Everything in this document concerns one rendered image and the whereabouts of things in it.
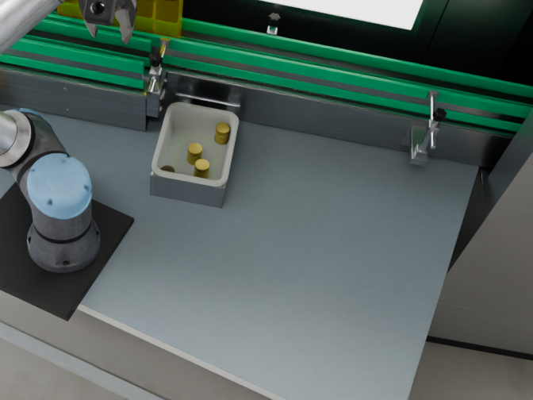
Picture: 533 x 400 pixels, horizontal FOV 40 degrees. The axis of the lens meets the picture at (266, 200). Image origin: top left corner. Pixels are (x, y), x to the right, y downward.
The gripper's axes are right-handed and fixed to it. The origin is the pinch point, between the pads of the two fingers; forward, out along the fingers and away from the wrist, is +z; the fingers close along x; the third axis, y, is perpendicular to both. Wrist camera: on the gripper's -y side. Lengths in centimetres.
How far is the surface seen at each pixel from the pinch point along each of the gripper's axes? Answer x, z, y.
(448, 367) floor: -107, 118, 4
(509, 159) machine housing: -90, 27, 15
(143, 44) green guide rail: -1.0, 22.5, 23.5
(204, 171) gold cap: -20.4, 37.1, 1.9
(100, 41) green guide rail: 9.3, 24.5, 23.4
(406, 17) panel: -61, 15, 43
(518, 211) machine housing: -96, 37, 9
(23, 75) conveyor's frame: 24.9, 30.5, 14.0
